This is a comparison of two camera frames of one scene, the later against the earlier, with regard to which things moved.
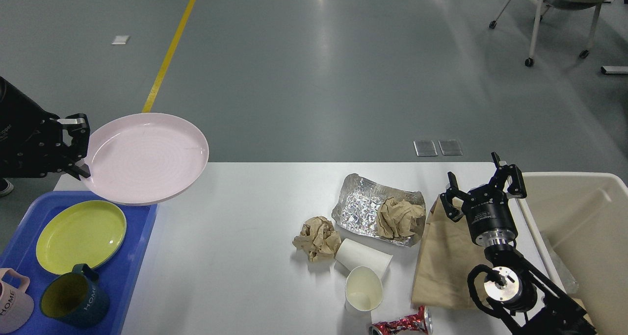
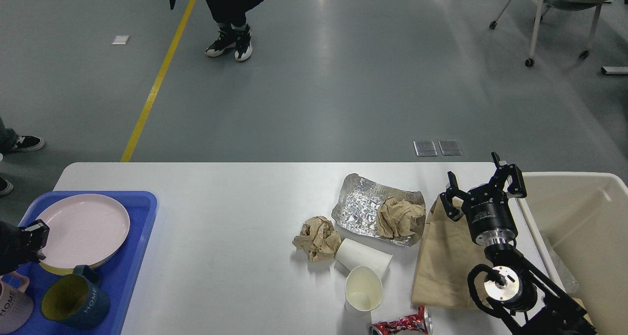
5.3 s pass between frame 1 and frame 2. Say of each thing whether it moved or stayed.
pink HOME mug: stayed
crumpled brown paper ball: stayed
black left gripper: moved
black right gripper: stayed
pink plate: moved
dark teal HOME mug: stayed
